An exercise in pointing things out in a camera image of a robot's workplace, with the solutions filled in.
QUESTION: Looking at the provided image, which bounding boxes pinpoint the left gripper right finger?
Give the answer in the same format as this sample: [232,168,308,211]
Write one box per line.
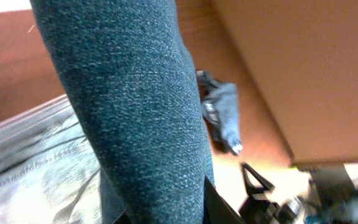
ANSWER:
[204,177,244,224]

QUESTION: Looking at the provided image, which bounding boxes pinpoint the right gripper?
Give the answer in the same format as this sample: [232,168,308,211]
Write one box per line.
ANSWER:
[238,162,307,224]

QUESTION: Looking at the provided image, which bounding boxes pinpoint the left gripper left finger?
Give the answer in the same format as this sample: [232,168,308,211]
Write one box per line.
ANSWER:
[112,212,129,224]

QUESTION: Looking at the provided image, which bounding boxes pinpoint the light grey-blue jeans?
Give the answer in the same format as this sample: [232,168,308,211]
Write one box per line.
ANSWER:
[0,105,105,224]

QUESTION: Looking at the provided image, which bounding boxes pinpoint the dark blue jeans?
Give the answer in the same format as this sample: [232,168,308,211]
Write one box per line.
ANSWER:
[31,0,213,224]

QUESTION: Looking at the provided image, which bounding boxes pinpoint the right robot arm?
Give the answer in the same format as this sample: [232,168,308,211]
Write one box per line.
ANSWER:
[239,163,358,224]

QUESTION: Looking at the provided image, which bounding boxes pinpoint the blue crumpled shirt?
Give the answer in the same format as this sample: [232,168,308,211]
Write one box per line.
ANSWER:
[196,70,243,156]

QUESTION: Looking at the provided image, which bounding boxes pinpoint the clear plastic storage bin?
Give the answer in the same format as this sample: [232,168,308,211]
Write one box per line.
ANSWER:
[0,94,74,156]

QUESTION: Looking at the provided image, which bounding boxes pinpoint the brown cardboard box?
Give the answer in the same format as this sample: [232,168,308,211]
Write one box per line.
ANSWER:
[214,0,358,164]

